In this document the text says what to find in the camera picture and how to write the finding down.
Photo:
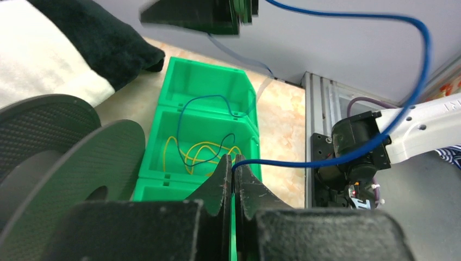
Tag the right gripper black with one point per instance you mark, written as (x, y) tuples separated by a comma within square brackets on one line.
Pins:
[(207, 16)]

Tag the striped blue white cloth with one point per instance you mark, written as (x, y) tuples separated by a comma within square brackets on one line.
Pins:
[(451, 154)]

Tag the dark grey filament spool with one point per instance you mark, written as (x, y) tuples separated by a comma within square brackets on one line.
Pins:
[(55, 153)]

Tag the black white checkered blanket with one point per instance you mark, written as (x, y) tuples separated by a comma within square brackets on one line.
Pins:
[(38, 59)]

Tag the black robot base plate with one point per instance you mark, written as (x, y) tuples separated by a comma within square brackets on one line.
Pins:
[(331, 184)]

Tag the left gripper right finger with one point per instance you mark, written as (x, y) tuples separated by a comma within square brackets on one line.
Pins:
[(269, 229)]

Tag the orange floral cloth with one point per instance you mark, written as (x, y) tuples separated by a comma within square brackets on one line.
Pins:
[(447, 89)]

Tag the green three-compartment bin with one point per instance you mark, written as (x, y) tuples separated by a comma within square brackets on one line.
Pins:
[(200, 103)]

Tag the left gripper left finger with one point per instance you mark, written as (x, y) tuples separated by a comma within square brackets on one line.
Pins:
[(195, 228)]

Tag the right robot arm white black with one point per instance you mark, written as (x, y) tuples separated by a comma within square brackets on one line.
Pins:
[(389, 124)]

